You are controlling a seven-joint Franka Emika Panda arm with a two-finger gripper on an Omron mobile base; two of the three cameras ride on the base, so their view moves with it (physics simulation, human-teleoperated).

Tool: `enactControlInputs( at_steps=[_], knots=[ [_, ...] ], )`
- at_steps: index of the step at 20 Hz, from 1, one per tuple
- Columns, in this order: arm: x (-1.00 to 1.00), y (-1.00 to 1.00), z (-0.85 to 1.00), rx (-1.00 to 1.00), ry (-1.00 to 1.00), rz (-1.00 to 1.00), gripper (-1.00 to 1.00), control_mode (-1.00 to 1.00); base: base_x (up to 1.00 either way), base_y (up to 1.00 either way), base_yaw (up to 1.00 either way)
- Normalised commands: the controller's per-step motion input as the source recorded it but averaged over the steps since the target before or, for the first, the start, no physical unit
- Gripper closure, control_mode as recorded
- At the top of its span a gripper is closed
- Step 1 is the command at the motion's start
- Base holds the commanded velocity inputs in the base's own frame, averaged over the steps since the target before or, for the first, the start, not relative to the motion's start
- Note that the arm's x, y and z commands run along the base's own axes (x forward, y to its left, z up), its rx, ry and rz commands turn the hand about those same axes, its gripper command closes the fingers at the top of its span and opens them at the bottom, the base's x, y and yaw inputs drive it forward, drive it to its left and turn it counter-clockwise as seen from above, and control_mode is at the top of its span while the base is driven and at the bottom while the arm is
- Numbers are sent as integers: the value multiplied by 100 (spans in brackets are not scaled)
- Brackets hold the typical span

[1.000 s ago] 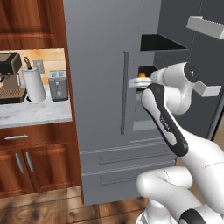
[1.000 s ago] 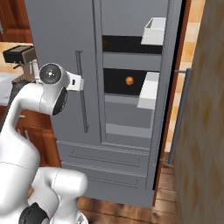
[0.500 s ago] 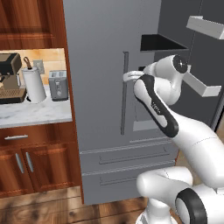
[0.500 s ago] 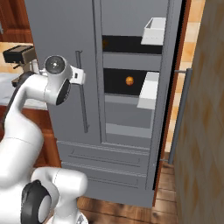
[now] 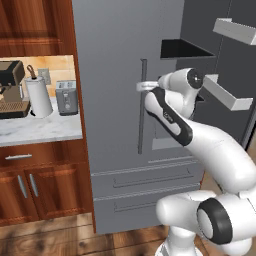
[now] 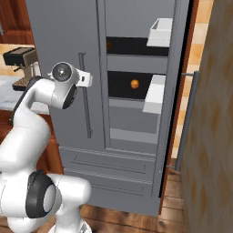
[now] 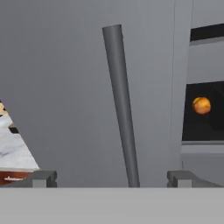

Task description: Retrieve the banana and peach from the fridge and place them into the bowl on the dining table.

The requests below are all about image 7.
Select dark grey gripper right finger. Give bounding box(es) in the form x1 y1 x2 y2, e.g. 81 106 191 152
166 170 223 188

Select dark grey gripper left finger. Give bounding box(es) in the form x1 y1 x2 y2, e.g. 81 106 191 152
3 170 58 188

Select orange peach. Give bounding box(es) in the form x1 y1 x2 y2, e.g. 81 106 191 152
192 96 212 116

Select grey fridge door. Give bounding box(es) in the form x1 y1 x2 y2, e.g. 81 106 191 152
0 0 194 188

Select brown wooden cupboard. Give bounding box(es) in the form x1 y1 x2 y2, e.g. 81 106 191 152
0 171 33 186

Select grey fridge door handle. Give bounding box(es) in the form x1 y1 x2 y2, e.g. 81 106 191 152
101 24 141 188

